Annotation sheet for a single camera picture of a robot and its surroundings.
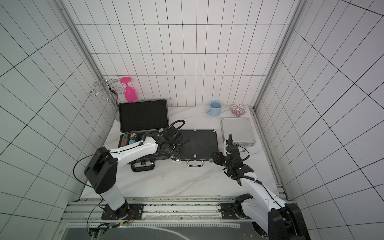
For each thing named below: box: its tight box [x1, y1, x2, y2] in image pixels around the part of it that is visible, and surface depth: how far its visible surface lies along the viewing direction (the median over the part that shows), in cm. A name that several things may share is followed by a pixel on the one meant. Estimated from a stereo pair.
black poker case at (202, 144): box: [170, 129, 219, 167], surface depth 91 cm
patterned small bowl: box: [230, 104, 247, 117], surface depth 119 cm
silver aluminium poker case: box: [220, 117, 256, 151], surface depth 103 cm
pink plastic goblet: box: [119, 77, 138, 102], surface depth 108 cm
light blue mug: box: [205, 100, 222, 117], surface depth 116 cm
